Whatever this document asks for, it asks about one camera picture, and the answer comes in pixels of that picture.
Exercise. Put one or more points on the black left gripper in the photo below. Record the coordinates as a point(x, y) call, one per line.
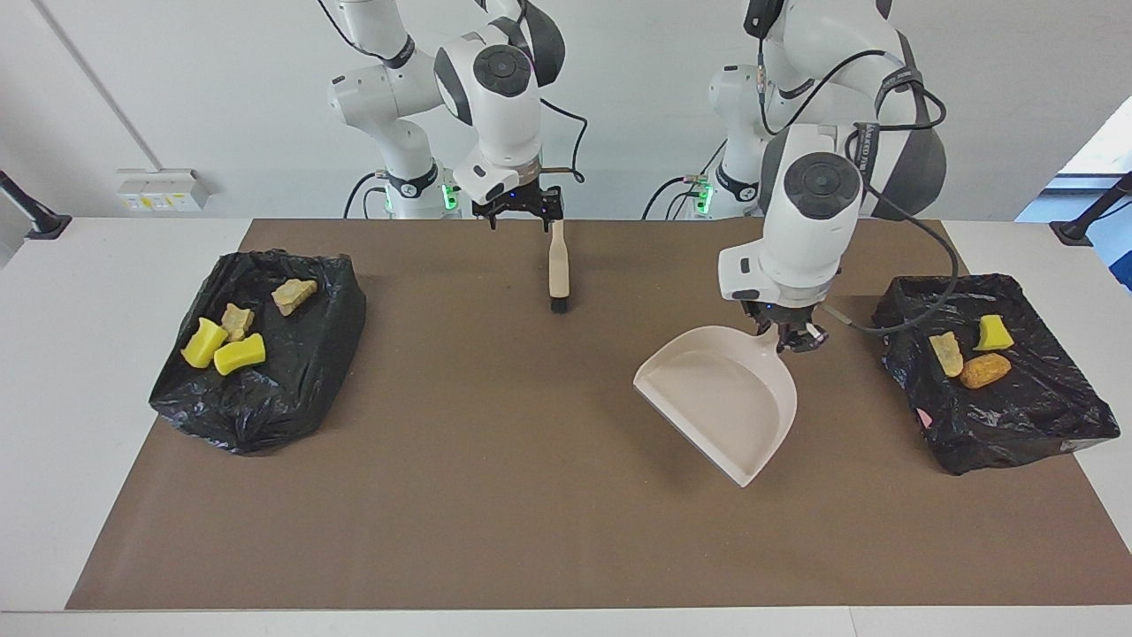
point(778, 314)

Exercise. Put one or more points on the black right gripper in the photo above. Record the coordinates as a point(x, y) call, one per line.
point(517, 202)

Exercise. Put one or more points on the black stand foot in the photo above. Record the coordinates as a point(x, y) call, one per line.
point(44, 226)
point(1074, 232)

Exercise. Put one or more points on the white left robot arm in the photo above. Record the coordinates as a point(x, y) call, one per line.
point(814, 221)

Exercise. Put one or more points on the orange striped croissant piece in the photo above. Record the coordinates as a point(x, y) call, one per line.
point(946, 354)

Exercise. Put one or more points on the beige sponge chunk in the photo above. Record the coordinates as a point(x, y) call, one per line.
point(236, 320)

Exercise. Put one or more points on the brown table mat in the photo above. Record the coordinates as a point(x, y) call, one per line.
point(566, 531)

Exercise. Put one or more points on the yellow sponge wedge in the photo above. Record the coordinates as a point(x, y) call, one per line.
point(203, 345)

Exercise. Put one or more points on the notched yellow sponge piece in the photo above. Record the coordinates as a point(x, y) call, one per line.
point(239, 354)

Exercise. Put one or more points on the orange striped bread piece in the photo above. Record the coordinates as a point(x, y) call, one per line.
point(294, 295)

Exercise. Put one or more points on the white wall socket strip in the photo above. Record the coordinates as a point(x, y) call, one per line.
point(159, 190)

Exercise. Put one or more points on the beige plastic dustpan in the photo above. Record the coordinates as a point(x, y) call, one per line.
point(716, 407)

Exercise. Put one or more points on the brown bread roll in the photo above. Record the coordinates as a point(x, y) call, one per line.
point(984, 372)

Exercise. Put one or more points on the black bag lined pink bin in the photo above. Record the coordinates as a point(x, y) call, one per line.
point(1017, 425)

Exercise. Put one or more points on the yellow green sponge block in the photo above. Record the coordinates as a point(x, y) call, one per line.
point(994, 333)

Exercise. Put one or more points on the beige hand brush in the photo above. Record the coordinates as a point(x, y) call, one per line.
point(559, 265)

